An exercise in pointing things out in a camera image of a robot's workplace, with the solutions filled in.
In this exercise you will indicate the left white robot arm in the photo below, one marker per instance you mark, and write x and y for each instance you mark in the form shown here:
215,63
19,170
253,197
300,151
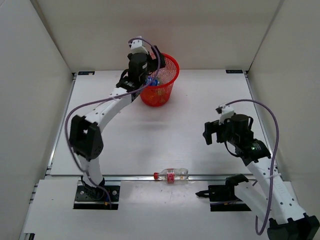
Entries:
84,134

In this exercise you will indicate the clear bottle red label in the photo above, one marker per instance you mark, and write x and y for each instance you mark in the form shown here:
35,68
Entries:
172,175

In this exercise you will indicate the red mesh plastic bin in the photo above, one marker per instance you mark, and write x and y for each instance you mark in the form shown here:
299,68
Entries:
159,91

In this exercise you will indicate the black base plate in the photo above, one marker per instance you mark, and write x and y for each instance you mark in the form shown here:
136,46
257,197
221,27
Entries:
86,200
222,199

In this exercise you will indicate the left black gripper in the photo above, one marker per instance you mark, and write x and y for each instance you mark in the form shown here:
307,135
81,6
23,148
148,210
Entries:
153,66

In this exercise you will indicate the blue label clear bottle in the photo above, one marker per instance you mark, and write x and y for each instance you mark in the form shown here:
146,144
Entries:
152,81

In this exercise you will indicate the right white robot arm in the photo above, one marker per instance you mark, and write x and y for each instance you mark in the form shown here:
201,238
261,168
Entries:
281,213

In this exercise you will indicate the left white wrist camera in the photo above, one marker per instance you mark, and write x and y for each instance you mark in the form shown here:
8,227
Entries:
138,45

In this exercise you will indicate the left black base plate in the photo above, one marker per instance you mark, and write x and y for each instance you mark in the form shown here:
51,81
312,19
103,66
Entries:
86,200

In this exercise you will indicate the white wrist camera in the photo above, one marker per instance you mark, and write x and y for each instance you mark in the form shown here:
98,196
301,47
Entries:
138,45
225,112

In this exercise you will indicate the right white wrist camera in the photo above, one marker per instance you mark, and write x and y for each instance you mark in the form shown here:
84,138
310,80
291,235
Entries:
225,112

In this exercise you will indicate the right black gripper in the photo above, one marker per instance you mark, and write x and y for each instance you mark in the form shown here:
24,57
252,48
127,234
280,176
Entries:
211,127

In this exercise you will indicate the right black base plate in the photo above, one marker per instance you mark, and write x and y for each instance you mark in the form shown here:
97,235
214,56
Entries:
222,199

